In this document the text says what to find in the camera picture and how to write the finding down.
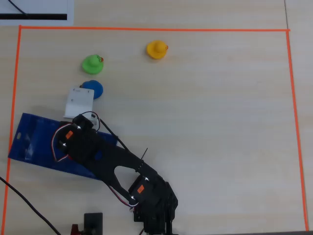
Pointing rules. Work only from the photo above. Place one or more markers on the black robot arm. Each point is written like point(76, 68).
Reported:
point(149, 191)

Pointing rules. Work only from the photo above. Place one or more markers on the black clamp block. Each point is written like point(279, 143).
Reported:
point(93, 224)

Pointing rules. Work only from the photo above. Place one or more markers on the blue plastic bag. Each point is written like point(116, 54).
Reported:
point(34, 147)

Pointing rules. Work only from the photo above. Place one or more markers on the yellow rubber duck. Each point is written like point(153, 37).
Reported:
point(156, 49)

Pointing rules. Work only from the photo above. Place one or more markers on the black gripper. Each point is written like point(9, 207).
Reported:
point(78, 102)

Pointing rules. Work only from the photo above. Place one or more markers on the green rubber duck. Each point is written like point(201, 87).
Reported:
point(91, 64)

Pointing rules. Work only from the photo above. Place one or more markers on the blue rubber duck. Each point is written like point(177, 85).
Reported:
point(96, 86)

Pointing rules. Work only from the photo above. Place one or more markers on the white camera box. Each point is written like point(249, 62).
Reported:
point(79, 102)

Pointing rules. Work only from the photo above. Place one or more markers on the white paper sheet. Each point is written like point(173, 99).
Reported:
point(49, 7)

